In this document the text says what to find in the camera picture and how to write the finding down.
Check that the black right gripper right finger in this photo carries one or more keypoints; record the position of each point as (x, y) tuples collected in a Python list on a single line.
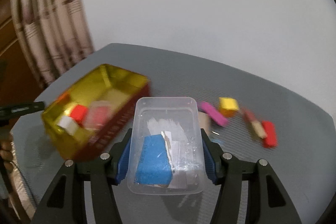
[(268, 200)]

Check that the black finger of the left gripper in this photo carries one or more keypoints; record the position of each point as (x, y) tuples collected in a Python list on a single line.
[(14, 111)]

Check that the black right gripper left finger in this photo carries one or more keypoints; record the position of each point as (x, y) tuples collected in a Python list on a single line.
[(64, 199)]

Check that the pink rectangular block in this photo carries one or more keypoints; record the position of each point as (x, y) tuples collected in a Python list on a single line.
[(214, 114)]

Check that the yellow cube block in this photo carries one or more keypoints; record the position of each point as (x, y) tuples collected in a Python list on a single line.
[(228, 107)]

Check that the clear plastic container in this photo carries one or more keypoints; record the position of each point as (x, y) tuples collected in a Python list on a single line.
[(176, 119)]

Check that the brown wooden door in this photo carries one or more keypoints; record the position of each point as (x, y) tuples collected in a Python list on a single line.
[(18, 85)]

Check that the white block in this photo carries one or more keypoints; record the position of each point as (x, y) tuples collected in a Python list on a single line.
[(68, 124)]

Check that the red rectangular block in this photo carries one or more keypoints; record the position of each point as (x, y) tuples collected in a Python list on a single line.
[(271, 140)]

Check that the red rounded block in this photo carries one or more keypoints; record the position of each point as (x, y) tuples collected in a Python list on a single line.
[(78, 113)]

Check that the olive small block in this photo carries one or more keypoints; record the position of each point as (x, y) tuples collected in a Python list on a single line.
[(258, 129)]

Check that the gold tin box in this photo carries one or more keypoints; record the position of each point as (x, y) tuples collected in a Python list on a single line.
[(110, 93)]

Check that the dark red lipstick case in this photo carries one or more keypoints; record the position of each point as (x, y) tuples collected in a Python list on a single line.
[(248, 116)]

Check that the blue sponge block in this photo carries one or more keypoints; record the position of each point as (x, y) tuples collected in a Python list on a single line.
[(154, 167)]

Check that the beige ribbed case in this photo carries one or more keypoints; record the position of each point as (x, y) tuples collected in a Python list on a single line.
[(204, 122)]

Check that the beige patterned curtain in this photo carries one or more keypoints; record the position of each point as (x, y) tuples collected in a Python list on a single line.
[(53, 35)]

